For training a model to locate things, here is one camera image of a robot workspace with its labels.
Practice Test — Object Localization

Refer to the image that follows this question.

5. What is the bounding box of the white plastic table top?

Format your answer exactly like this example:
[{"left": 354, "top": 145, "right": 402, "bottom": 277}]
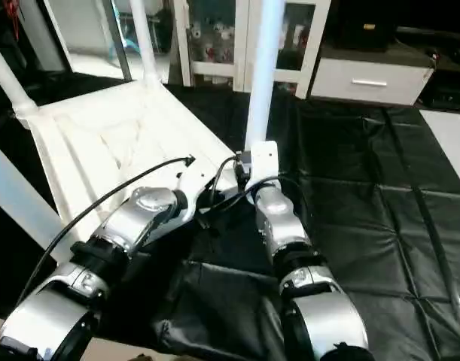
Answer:
[{"left": 14, "top": 77, "right": 253, "bottom": 264}]

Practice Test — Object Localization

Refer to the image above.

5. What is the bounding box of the white plastic table leg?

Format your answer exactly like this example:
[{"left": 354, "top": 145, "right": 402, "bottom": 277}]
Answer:
[
  {"left": 0, "top": 34, "right": 38, "bottom": 125},
  {"left": 245, "top": 0, "right": 285, "bottom": 151},
  {"left": 0, "top": 135, "right": 69, "bottom": 245},
  {"left": 128, "top": 0, "right": 161, "bottom": 85}
]

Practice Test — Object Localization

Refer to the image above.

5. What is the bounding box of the white glass door cabinet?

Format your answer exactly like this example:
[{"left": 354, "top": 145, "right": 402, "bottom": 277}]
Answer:
[{"left": 173, "top": 0, "right": 332, "bottom": 99}]

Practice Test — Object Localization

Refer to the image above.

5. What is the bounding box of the black table mat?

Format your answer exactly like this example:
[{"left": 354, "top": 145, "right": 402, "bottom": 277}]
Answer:
[{"left": 0, "top": 71, "right": 460, "bottom": 361}]

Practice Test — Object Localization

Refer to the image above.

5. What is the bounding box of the blue plastic stool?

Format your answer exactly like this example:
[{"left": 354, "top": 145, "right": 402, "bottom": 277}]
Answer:
[{"left": 113, "top": 15, "right": 140, "bottom": 53}]

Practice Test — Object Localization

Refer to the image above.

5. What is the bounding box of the white drawer unit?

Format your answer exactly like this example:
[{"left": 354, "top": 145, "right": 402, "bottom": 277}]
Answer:
[{"left": 311, "top": 59, "right": 435, "bottom": 106}]

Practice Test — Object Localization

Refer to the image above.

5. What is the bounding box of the black speaker box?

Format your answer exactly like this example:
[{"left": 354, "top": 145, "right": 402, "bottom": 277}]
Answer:
[{"left": 335, "top": 0, "right": 400, "bottom": 52}]

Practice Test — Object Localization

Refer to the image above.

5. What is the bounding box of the white flat board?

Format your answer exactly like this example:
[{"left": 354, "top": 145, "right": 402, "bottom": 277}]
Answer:
[{"left": 419, "top": 109, "right": 460, "bottom": 193}]

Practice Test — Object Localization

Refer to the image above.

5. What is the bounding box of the dark TV stand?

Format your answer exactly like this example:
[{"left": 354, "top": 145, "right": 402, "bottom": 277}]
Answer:
[{"left": 422, "top": 30, "right": 460, "bottom": 114}]

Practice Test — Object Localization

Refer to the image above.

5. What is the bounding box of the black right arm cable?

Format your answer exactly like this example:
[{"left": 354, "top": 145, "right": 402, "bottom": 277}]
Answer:
[{"left": 200, "top": 153, "right": 306, "bottom": 226}]

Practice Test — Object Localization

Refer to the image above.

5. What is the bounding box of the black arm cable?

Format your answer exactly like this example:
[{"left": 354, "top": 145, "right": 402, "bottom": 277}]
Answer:
[
  {"left": 17, "top": 156, "right": 196, "bottom": 305},
  {"left": 200, "top": 153, "right": 306, "bottom": 226}
]

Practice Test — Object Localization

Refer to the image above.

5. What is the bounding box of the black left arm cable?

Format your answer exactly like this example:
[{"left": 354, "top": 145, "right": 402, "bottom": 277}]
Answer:
[{"left": 17, "top": 156, "right": 196, "bottom": 305}]

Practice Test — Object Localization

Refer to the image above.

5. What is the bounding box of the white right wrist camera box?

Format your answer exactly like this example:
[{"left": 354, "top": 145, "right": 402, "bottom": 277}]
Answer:
[{"left": 245, "top": 141, "right": 279, "bottom": 189}]

